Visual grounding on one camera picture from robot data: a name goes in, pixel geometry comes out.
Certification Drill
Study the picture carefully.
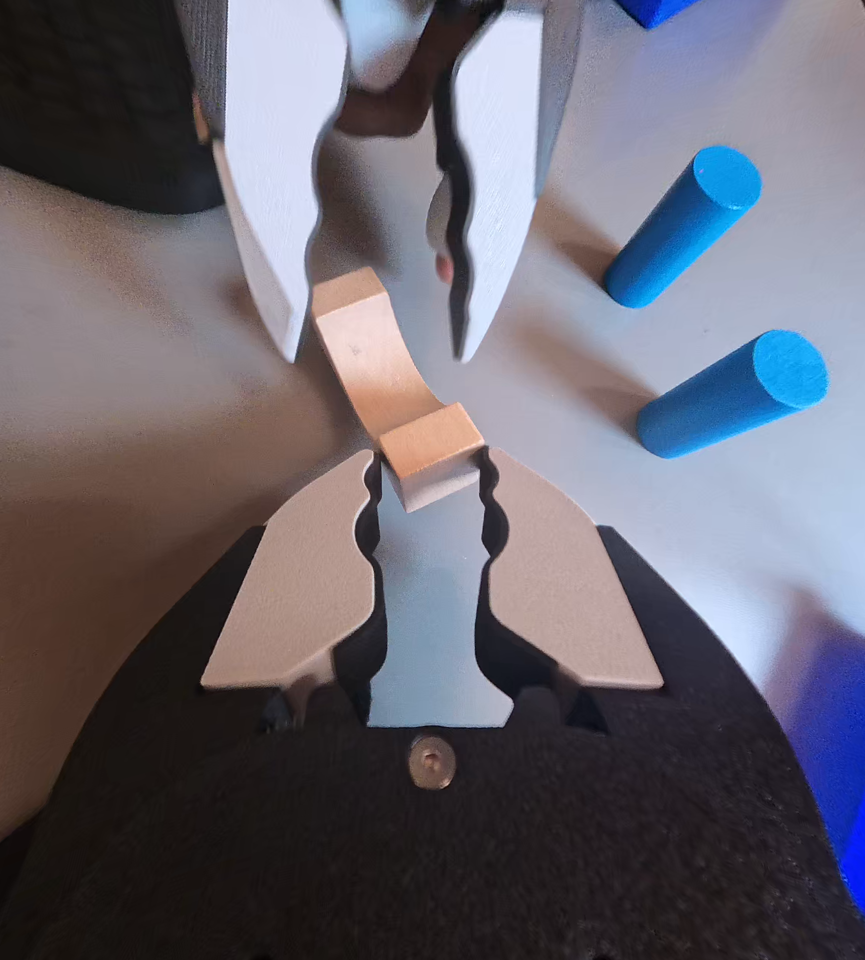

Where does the blue wooden cylinder block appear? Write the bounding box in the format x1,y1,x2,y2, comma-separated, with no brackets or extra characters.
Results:
603,146,764,310
636,330,831,460

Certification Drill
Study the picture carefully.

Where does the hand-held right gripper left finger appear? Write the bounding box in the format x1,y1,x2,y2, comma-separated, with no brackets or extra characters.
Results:
200,450,390,727

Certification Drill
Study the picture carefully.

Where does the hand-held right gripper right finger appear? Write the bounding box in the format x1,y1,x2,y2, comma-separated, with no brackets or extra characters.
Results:
474,447,665,697

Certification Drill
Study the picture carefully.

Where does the black wrist rest pad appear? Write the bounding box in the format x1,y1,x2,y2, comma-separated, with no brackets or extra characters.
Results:
0,0,225,216

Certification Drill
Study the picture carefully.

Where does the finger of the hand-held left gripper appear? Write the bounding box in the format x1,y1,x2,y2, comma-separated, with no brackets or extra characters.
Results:
173,0,351,366
425,0,585,366

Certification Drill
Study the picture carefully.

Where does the natural wooden arch block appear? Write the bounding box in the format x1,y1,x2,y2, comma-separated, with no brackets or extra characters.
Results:
311,266,488,515

